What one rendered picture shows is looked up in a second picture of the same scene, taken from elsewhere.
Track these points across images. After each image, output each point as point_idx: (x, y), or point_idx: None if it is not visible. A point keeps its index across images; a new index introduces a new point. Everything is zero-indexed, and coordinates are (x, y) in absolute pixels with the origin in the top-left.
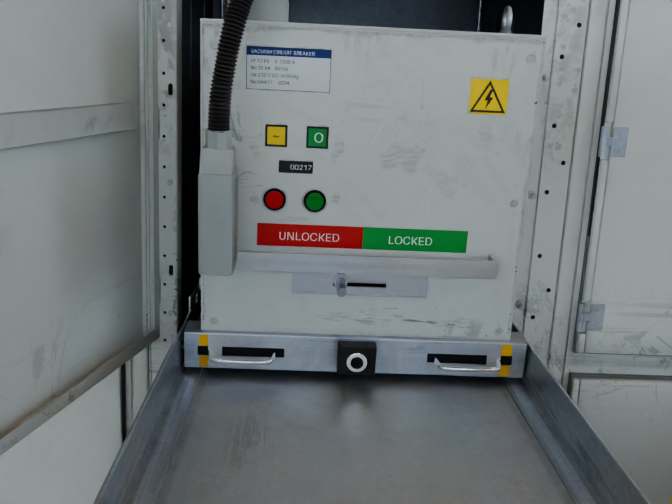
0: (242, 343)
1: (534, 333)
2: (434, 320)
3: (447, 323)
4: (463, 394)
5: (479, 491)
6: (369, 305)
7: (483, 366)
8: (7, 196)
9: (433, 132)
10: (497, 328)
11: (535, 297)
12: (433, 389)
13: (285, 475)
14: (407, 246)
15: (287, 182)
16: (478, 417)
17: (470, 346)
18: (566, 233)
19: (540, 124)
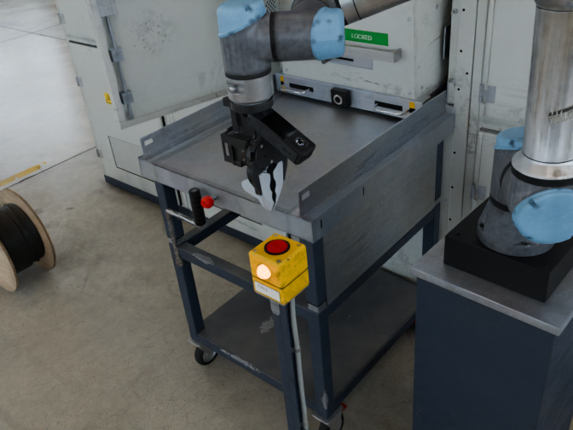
0: (296, 82)
1: (460, 99)
2: (378, 83)
3: (384, 85)
4: (383, 124)
5: (313, 162)
6: (347, 70)
7: (402, 112)
8: (176, 8)
9: None
10: (409, 91)
11: (460, 77)
12: (373, 119)
13: None
14: (360, 39)
15: None
16: (369, 136)
17: (394, 100)
18: (476, 37)
19: None
